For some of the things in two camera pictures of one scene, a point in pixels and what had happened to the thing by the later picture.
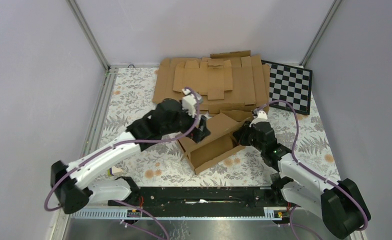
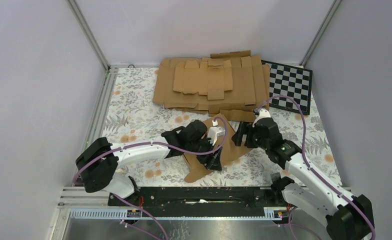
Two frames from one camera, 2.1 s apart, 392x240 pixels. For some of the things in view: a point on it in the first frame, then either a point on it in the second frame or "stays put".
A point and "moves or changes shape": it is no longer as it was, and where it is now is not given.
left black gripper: x=199 y=133 -> x=211 y=161
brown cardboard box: x=215 y=146 moves or changes shape
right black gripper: x=240 y=135 stays put
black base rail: x=204 y=202 stays put
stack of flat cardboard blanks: x=235 y=81 stays put
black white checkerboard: x=290 y=84 stays put
